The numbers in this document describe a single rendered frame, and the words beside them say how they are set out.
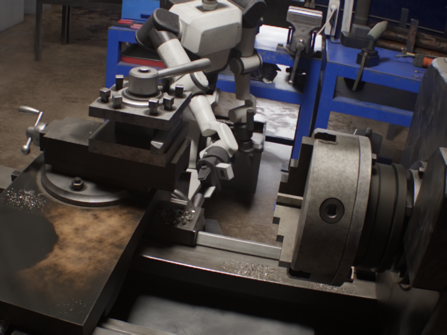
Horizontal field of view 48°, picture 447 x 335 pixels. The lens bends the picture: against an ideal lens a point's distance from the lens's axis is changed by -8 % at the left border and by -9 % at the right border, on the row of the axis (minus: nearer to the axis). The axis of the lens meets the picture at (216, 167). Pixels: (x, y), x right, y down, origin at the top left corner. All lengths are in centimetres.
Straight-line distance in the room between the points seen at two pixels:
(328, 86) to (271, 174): 85
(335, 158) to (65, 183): 60
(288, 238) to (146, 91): 42
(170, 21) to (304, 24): 71
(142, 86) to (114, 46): 172
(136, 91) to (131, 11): 185
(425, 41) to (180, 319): 326
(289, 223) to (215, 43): 132
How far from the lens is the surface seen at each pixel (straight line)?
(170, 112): 105
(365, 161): 81
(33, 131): 123
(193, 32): 203
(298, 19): 246
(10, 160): 329
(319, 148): 81
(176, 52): 194
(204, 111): 186
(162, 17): 199
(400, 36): 403
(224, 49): 213
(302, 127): 271
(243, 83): 241
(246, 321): 117
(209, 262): 114
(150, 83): 107
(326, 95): 265
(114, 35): 276
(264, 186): 313
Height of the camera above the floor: 154
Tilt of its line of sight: 28 degrees down
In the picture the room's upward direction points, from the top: 7 degrees clockwise
